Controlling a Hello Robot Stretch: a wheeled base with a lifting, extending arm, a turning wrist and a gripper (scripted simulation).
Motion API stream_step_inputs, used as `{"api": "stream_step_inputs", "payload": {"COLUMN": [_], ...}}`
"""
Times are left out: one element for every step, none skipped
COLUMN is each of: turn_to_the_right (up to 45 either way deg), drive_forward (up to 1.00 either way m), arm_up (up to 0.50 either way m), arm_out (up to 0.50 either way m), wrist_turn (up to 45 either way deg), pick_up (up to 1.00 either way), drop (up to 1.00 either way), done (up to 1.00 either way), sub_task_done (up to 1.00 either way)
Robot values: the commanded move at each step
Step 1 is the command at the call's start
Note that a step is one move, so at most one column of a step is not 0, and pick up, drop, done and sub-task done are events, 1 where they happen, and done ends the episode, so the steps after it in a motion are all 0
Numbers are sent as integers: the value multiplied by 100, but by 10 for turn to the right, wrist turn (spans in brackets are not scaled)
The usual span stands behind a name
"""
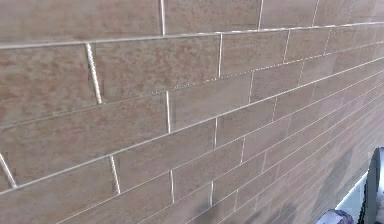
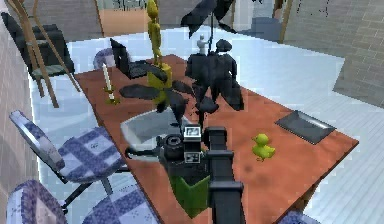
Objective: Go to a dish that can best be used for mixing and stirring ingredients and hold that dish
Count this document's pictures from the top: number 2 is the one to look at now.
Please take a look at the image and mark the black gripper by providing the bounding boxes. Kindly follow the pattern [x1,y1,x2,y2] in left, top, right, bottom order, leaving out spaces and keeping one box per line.
[124,133,186,168]

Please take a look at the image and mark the black armchair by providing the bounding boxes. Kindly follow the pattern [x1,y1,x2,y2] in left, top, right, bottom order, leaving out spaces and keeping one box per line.
[0,11,76,82]

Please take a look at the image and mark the black house plant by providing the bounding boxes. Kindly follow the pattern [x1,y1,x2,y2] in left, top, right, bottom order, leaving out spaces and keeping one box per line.
[118,0,238,134]

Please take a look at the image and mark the green box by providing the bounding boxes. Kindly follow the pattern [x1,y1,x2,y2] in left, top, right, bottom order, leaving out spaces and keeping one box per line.
[168,173,212,220]

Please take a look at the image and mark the wooden ladder stand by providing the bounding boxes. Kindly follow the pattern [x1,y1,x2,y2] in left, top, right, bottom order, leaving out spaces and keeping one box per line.
[5,0,82,109]

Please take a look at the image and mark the dark grey tray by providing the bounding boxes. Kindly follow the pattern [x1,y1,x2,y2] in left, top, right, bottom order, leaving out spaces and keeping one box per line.
[274,109,337,146]

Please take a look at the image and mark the yellow figure statue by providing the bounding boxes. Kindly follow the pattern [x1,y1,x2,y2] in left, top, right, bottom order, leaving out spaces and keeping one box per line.
[145,0,174,105]

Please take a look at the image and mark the white candle in holder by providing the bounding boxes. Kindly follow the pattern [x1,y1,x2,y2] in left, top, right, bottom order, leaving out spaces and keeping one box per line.
[101,62,122,106]

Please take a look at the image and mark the yellow-green toy duck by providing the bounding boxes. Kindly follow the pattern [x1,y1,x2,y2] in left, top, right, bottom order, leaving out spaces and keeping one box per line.
[251,133,277,163]

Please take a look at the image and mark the black laptop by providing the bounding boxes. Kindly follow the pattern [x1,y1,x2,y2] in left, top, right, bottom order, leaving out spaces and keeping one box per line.
[109,37,158,81]

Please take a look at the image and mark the black figure statue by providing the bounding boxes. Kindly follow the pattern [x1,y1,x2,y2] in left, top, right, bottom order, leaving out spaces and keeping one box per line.
[184,38,245,112]

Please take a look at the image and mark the red-brown wooden table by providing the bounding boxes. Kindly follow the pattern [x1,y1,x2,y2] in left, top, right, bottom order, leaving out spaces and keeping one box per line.
[73,54,360,224]

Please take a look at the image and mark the small white figurine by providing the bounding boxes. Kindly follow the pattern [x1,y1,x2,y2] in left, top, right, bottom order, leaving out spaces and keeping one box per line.
[196,34,211,56]

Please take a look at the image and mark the blue checked chair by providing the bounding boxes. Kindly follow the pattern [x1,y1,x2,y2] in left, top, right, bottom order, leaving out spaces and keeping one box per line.
[5,179,162,224]
[8,109,132,205]
[92,47,117,71]
[275,209,322,224]

